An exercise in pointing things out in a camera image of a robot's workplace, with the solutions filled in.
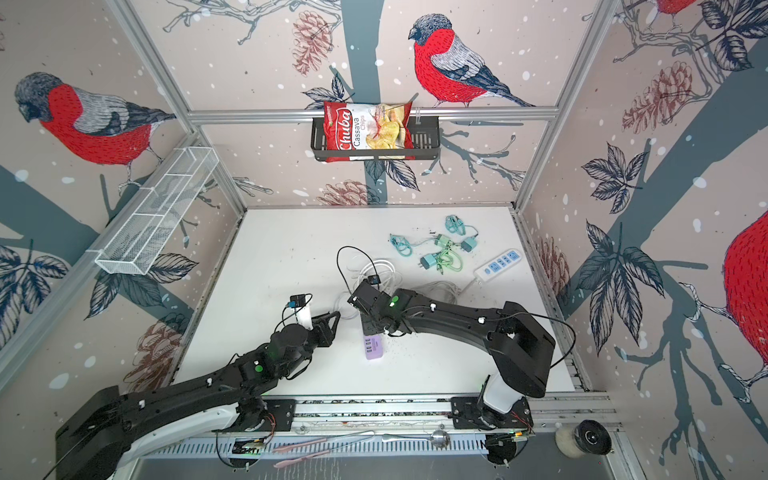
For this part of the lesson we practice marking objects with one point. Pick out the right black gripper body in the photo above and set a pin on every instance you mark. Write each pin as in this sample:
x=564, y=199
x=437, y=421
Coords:
x=371, y=327

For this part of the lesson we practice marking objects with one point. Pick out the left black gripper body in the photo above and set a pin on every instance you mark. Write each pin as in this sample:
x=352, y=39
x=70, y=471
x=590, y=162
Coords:
x=321, y=336

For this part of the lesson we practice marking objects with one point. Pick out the purple power strip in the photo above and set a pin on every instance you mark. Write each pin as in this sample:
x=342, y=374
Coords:
x=373, y=347

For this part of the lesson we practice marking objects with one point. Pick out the white blue power strip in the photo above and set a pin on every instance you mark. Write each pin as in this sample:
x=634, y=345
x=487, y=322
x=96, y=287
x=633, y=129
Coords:
x=497, y=265

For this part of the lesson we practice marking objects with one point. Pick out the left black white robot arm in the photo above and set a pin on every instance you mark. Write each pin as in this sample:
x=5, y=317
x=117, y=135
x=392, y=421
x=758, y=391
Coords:
x=108, y=427

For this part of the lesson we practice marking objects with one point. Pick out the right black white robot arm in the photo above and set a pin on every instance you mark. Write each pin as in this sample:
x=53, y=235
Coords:
x=521, y=348

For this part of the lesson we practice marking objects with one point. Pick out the pink chopsticks pair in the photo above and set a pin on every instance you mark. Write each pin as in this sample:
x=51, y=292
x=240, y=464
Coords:
x=319, y=447

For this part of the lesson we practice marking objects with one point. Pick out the metal spoon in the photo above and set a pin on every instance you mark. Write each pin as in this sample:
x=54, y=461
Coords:
x=439, y=438

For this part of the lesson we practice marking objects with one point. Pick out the red Chuba cassava chips bag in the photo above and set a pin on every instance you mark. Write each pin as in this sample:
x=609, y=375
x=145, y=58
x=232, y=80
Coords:
x=351, y=127

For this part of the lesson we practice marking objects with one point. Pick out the black white tape roll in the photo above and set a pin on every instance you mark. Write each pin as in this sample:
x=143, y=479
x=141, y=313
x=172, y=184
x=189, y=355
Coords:
x=589, y=437

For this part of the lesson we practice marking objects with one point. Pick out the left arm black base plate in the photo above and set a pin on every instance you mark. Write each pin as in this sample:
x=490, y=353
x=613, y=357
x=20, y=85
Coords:
x=266, y=415

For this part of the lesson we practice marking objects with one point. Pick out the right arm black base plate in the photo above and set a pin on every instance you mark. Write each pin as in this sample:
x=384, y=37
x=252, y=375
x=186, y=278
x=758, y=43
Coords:
x=470, y=413

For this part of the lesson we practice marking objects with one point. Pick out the black wall basket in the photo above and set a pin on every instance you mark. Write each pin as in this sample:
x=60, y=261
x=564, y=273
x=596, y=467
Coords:
x=425, y=137

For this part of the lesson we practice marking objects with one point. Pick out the white wire mesh basket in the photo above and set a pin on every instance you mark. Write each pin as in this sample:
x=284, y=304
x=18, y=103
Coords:
x=140, y=239

